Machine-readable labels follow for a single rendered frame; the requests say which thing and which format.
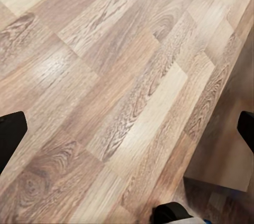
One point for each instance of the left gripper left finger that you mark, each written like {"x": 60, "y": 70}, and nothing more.
{"x": 12, "y": 129}

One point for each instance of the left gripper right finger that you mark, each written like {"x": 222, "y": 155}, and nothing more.
{"x": 246, "y": 127}

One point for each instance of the bed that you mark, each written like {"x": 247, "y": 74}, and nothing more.
{"x": 223, "y": 162}

